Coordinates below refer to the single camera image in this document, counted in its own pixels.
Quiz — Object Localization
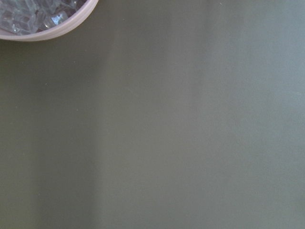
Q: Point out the pink bowl with ice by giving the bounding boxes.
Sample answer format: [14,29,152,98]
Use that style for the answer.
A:
[0,0,99,42]

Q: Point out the clear ice cubes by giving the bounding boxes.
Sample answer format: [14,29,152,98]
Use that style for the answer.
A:
[0,0,86,35]

